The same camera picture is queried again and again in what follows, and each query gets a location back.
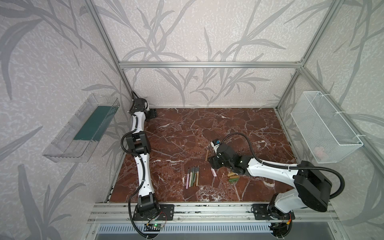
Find green pen cap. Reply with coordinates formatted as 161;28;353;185
229;178;239;183

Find pink pen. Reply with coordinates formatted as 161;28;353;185
186;168;191;189

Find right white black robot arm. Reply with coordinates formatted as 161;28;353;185
209;141;346;214

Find clear plastic wall tray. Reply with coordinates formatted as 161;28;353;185
43;94;120;163

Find black mounting plate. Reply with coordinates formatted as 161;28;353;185
132;204;175;221
251;204;296;222

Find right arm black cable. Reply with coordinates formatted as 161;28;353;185
220;132;346;200

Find dark green pen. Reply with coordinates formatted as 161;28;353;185
191;167;196;187

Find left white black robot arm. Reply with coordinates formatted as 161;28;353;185
121;98;160;218

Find pink item in basket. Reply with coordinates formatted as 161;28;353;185
314;147;328;161

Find green circuit board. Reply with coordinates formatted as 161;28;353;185
144;223;165;232

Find light pink pen cap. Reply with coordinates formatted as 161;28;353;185
211;168;217;177

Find orange brown pen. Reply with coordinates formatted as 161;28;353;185
194;167;198;187

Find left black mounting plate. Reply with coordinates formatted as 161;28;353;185
132;204;175;221

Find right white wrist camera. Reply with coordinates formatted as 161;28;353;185
211;139;220;154

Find white wire mesh basket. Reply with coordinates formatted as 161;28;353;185
291;91;364;164

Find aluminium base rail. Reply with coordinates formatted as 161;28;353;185
88;202;340;224

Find tan pen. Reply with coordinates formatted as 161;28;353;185
196;167;200;186

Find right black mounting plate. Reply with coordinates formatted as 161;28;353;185
251;204;296;222

